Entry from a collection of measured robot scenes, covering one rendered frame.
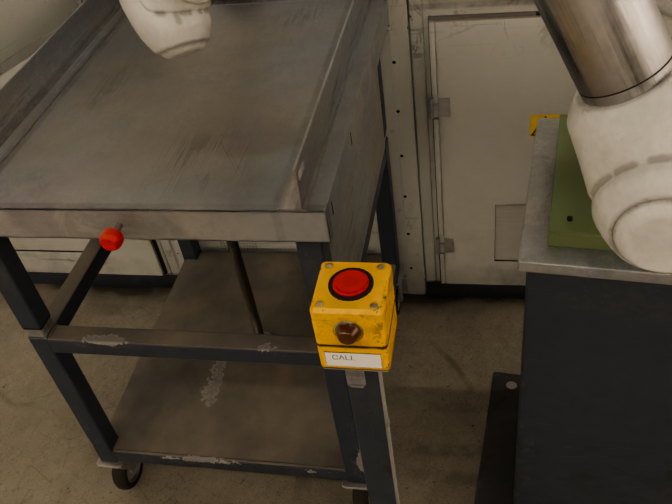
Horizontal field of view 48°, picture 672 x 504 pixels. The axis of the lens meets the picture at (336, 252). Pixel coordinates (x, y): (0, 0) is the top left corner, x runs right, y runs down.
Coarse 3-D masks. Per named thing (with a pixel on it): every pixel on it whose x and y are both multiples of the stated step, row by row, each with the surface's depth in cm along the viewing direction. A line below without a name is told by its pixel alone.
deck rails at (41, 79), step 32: (96, 0) 153; (352, 0) 148; (64, 32) 142; (96, 32) 153; (352, 32) 132; (32, 64) 132; (64, 64) 142; (0, 96) 124; (32, 96) 132; (320, 96) 109; (0, 128) 124; (320, 128) 109; (0, 160) 120; (320, 160) 108; (288, 192) 103
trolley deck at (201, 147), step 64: (320, 0) 151; (384, 0) 146; (128, 64) 141; (192, 64) 137; (256, 64) 134; (320, 64) 131; (64, 128) 125; (128, 128) 123; (192, 128) 120; (256, 128) 118; (0, 192) 113; (64, 192) 111; (128, 192) 109; (192, 192) 107; (256, 192) 105; (320, 192) 103
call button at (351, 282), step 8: (344, 272) 82; (352, 272) 82; (360, 272) 81; (336, 280) 81; (344, 280) 81; (352, 280) 81; (360, 280) 80; (368, 280) 81; (336, 288) 80; (344, 288) 80; (352, 288) 80; (360, 288) 80
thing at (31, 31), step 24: (0, 0) 145; (24, 0) 150; (48, 0) 155; (72, 0) 160; (0, 24) 146; (24, 24) 151; (48, 24) 156; (0, 48) 147; (24, 48) 149; (0, 72) 145
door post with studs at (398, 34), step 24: (408, 48) 156; (408, 72) 159; (408, 96) 163; (408, 120) 167; (408, 144) 172; (408, 168) 176; (408, 192) 181; (408, 216) 186; (408, 240) 192; (408, 288) 203
